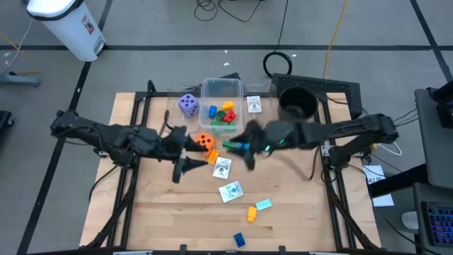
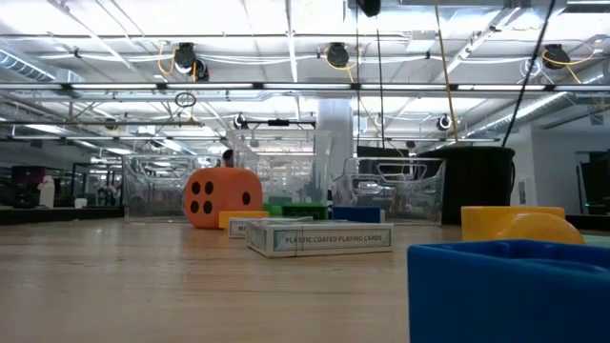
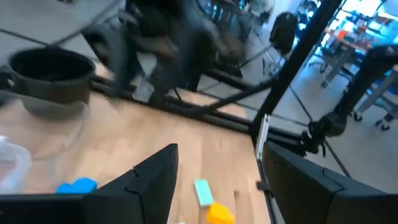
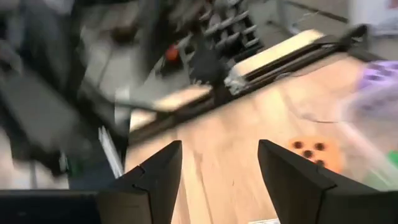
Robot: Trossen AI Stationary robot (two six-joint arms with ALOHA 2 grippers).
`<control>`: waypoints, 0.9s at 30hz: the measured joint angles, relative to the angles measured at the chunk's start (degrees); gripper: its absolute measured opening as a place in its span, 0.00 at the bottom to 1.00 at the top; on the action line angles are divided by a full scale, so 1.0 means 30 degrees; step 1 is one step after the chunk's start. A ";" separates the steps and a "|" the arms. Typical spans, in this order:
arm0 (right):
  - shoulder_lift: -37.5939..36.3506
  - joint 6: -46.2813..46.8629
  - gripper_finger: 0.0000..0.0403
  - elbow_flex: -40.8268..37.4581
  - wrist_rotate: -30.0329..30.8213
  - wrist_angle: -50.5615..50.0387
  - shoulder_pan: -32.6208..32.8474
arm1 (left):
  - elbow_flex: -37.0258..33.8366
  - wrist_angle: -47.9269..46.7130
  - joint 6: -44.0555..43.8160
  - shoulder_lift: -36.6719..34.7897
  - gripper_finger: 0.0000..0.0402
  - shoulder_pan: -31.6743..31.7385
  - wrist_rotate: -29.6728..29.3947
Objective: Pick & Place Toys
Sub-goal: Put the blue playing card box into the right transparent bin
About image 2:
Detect orange foam die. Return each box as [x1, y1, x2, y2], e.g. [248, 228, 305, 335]
[183, 166, 264, 230]

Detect yellow one-stud toy block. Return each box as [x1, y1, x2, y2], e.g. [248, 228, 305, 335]
[459, 205, 586, 246]

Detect blue hollow toy block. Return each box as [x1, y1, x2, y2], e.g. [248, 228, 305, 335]
[407, 238, 610, 343]

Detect white building column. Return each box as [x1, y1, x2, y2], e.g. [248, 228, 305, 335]
[315, 97, 356, 161]

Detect black horizontal bar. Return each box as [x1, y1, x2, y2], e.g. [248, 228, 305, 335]
[245, 118, 317, 130]

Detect tall clear plastic bin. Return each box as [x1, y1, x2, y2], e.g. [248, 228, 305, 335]
[226, 128, 334, 218]

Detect low clear plastic bin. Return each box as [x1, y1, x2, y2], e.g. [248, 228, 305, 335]
[332, 155, 447, 226]
[121, 152, 228, 223]

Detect black bucket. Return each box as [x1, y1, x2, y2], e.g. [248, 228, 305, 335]
[417, 145, 517, 226]

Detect dark green long block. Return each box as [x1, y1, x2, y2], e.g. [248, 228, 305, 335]
[279, 203, 330, 221]

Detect white blue-print card deck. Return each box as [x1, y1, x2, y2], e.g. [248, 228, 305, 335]
[245, 220, 395, 259]

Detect orange toy block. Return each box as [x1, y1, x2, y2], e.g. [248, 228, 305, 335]
[217, 210, 271, 231]

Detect white black-emblem card deck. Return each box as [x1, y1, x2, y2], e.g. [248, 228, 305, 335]
[227, 216, 315, 239]

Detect black monitor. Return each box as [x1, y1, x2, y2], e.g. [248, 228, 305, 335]
[578, 151, 610, 214]

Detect white plastic bottle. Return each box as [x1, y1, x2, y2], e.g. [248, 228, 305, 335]
[37, 174, 56, 210]

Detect dark red monitor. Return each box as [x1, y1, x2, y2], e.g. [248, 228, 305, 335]
[10, 165, 47, 187]

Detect black workbench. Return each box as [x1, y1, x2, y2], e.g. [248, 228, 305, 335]
[0, 206, 125, 226]

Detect black cable with coil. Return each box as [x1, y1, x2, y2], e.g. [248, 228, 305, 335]
[375, 16, 385, 150]

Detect thin black hanging cable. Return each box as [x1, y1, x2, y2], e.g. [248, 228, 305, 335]
[355, 0, 361, 149]

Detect long yellow cable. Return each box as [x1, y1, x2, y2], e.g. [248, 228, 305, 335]
[433, 0, 459, 144]

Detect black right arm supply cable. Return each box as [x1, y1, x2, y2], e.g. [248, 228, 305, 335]
[501, 0, 558, 148]

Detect silver ceiling air duct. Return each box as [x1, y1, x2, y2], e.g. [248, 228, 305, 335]
[464, 59, 610, 140]
[0, 47, 86, 85]

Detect black hanging cable loop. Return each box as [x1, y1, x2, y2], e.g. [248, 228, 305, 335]
[173, 91, 198, 109]

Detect long ceiling light rail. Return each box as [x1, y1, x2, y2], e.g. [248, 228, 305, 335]
[0, 81, 610, 92]

